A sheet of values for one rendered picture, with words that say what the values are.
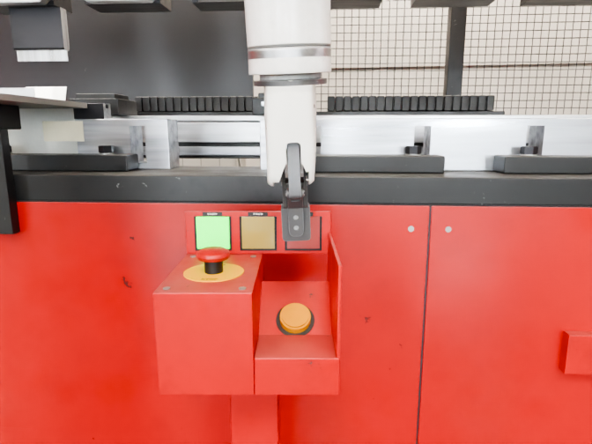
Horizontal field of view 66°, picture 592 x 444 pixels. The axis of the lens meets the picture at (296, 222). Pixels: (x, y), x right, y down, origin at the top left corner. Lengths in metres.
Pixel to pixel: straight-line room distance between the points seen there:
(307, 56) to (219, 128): 0.72
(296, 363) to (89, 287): 0.48
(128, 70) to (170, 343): 1.11
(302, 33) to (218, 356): 0.34
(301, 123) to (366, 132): 0.43
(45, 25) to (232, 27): 0.58
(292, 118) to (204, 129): 0.73
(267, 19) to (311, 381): 0.37
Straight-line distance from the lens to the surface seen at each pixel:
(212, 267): 0.55
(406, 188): 0.76
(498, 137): 0.92
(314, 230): 0.62
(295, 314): 0.57
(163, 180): 0.79
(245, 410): 0.61
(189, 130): 1.17
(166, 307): 0.51
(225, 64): 1.44
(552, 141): 0.95
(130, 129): 0.94
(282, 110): 0.44
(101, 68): 1.56
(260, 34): 0.46
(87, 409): 1.00
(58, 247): 0.90
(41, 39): 1.05
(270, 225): 0.62
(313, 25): 0.46
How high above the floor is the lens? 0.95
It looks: 11 degrees down
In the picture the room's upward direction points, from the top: straight up
